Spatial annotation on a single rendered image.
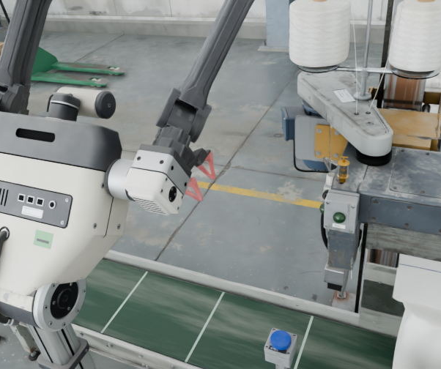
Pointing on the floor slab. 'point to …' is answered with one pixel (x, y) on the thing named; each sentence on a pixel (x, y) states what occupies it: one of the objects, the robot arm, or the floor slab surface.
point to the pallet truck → (48, 61)
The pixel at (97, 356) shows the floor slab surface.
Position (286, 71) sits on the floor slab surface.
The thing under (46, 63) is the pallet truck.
